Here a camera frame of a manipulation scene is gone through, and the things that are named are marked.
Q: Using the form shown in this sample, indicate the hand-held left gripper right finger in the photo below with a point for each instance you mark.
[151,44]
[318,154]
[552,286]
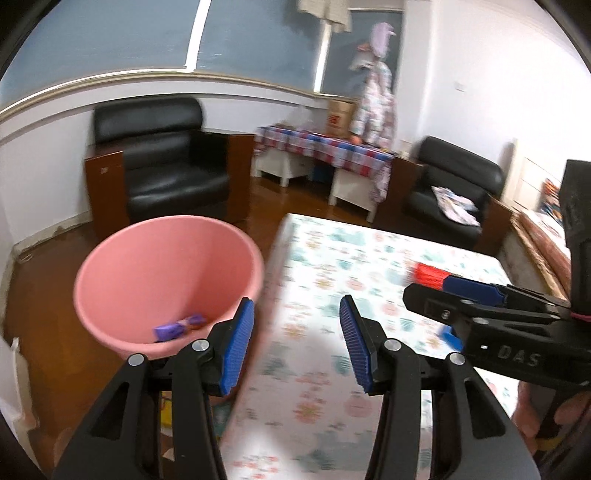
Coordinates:
[353,344]

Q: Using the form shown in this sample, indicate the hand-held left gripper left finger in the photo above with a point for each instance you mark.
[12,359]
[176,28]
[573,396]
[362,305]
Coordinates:
[240,344]

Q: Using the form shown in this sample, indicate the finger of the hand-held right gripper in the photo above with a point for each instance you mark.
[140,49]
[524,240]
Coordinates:
[461,309]
[475,288]

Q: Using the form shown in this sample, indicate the small blue wrapper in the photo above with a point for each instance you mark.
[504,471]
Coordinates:
[451,338]

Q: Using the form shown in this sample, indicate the red wrapper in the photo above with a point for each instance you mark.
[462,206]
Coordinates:
[431,273]

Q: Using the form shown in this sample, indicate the pink plastic bucket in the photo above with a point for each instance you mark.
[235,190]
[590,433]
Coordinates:
[171,267]

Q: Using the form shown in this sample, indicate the person's right hand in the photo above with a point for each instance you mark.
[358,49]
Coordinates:
[524,410]

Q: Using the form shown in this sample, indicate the floral printed tablecloth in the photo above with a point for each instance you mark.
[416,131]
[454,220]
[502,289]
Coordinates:
[332,277]

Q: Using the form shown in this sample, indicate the patterned cloth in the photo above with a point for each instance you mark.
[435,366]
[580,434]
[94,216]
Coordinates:
[455,205]

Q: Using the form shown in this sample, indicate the colourful striped pillow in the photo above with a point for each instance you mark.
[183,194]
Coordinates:
[551,198]

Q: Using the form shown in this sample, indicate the black leather armchair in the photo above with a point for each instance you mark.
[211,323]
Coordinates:
[166,152]
[457,166]

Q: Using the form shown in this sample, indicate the white headboard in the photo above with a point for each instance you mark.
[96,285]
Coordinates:
[531,175]

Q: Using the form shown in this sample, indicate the white cabinet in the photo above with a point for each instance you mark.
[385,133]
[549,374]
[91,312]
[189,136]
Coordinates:
[353,189]
[284,168]

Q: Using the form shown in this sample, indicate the plastic drink cup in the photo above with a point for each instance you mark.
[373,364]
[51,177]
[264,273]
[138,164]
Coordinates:
[406,148]

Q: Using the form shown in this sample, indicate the checkered tablecloth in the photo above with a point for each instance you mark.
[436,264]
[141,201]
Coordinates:
[337,147]

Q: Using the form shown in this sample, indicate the hanging floral jacket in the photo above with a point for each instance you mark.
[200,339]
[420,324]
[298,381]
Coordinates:
[376,106]

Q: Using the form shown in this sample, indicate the cardboard box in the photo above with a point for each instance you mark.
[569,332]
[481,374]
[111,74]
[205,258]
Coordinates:
[339,117]

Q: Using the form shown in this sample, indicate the clear plastic bag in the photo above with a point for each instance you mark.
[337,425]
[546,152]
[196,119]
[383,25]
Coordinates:
[305,119]

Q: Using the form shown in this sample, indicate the white plastic bag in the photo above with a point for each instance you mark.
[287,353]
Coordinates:
[11,383]

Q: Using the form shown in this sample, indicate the hanging beige cloth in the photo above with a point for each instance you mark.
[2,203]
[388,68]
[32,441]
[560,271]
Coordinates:
[325,13]

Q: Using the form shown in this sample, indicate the dark window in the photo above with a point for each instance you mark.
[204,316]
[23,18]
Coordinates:
[138,32]

